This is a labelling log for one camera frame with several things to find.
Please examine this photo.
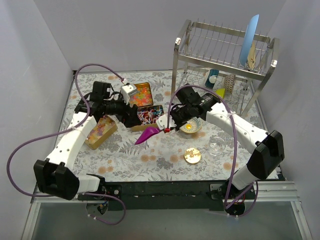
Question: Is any gold tin with lollipops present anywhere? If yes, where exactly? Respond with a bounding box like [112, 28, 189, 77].
[130, 105, 164, 132]

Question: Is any magenta plastic scoop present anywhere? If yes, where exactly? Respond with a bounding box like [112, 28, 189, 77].
[134, 126, 161, 145]

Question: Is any clear glass jar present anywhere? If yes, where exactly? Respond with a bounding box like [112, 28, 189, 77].
[208, 136, 226, 156]

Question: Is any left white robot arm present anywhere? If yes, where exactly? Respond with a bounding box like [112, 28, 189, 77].
[33, 81, 140, 200]

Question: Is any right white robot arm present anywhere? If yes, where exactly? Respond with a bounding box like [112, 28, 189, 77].
[165, 84, 285, 199]

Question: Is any gold tin with jelly candies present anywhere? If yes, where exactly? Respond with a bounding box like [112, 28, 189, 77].
[124, 82, 154, 107]

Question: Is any gold tin with pale candies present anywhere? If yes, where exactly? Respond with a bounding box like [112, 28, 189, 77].
[85, 115, 118, 150]

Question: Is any patterned ceramic bowl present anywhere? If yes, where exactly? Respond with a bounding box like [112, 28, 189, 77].
[179, 117, 202, 134]

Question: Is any floral tablecloth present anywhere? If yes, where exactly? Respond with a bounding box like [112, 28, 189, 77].
[47, 69, 280, 183]

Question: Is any round gold lid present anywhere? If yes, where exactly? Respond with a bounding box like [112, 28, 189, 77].
[184, 147, 202, 164]

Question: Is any yellow-green plastic bowl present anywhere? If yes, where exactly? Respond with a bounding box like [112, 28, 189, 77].
[215, 88, 226, 99]

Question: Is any teal cup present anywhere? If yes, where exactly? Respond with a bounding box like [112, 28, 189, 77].
[204, 69, 219, 89]

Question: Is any patterned mug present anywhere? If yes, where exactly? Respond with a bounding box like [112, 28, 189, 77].
[223, 74, 236, 94]

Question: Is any steel dish rack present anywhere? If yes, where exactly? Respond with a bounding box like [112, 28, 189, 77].
[171, 19, 280, 117]

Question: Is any cream patterned plate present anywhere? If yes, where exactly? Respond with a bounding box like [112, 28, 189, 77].
[246, 41, 256, 71]

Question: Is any blue plate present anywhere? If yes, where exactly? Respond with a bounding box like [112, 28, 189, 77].
[239, 14, 260, 67]

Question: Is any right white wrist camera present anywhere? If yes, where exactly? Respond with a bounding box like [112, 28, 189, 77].
[156, 113, 177, 133]

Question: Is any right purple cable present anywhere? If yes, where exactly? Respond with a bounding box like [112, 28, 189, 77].
[167, 84, 260, 220]

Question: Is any purple cable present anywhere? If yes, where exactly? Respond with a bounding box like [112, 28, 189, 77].
[167, 84, 260, 220]
[6, 63, 128, 225]

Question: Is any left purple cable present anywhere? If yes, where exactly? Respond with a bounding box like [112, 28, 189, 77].
[6, 63, 128, 225]

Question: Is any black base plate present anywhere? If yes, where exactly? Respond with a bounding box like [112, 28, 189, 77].
[77, 180, 260, 212]

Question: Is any aluminium rail frame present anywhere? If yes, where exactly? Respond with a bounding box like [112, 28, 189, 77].
[22, 180, 312, 240]

